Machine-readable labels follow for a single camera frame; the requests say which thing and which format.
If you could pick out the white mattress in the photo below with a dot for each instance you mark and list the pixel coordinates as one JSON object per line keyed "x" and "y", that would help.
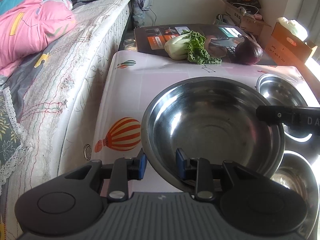
{"x": 55, "y": 96}

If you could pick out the shallow steel dish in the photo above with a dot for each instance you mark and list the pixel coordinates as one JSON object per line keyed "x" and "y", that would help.
{"x": 295, "y": 173}

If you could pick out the open brown cardboard box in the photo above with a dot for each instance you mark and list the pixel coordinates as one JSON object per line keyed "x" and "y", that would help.
{"x": 249, "y": 20}

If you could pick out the white plastic bag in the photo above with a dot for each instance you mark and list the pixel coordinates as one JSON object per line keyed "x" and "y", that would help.
{"x": 294, "y": 27}

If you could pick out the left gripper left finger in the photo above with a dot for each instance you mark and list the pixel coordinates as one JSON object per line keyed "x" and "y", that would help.
{"x": 88, "y": 180}

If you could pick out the green floral pillow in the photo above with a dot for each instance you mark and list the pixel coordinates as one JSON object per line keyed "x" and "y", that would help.
{"x": 12, "y": 135}

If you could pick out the pink quilt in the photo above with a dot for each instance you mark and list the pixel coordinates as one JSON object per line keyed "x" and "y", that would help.
{"x": 29, "y": 26}

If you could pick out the medium steel bowl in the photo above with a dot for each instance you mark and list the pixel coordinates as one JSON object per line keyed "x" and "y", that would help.
{"x": 279, "y": 92}

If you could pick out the pink balloon tablecloth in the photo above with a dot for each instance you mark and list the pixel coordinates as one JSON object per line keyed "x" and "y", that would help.
{"x": 135, "y": 79}

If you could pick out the large steel bowl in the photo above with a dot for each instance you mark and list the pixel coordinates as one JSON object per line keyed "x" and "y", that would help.
{"x": 213, "y": 118}

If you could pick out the red onion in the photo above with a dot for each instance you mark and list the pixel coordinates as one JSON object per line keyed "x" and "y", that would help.
{"x": 248, "y": 52}

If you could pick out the orange cardboard box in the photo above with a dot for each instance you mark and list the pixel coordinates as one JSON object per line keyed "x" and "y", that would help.
{"x": 285, "y": 49}

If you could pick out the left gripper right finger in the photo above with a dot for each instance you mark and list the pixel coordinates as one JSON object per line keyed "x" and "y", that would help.
{"x": 212, "y": 181}

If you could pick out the green bok choy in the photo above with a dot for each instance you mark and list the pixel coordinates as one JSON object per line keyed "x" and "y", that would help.
{"x": 190, "y": 46}

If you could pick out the dark printed flat box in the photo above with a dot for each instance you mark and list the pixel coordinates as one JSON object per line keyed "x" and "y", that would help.
{"x": 221, "y": 40}

